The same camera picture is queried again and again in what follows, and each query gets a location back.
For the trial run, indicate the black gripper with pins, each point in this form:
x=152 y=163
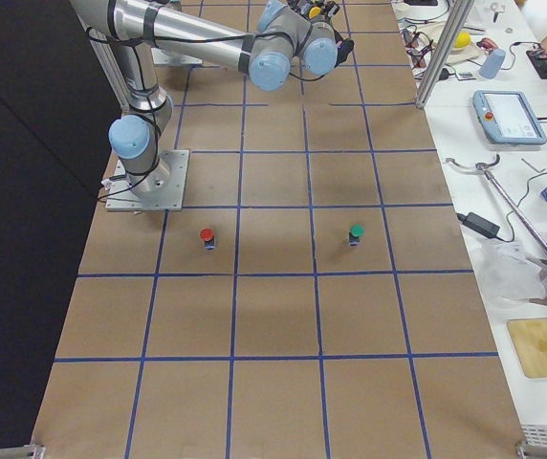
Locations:
x=304 y=7

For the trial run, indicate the light blue cup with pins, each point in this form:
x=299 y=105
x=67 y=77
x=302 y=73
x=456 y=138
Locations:
x=493 y=64

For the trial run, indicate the red push button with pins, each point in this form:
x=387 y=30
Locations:
x=208 y=238

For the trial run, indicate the clear plastic bag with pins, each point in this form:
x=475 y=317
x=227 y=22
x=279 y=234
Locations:
x=508 y=271

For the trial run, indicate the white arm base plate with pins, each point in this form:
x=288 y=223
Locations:
x=165 y=58
x=163 y=189

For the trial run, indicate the teach pendant tablet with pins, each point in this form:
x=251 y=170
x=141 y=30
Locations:
x=507 y=118

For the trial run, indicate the black power adapter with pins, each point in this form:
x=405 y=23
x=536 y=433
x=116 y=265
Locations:
x=481 y=225

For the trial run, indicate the green push button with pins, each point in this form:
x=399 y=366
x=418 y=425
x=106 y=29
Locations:
x=355 y=235

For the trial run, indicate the wooden cutting board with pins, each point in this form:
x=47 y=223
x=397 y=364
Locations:
x=529 y=337

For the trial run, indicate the yellow push button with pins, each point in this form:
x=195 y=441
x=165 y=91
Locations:
x=315 y=9

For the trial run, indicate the yellow ball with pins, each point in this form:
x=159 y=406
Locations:
x=462 y=41

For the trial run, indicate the aluminium frame post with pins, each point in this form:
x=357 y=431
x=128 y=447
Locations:
x=458 y=14

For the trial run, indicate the metal reacher rod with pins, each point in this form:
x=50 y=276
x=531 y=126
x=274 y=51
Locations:
x=485 y=169

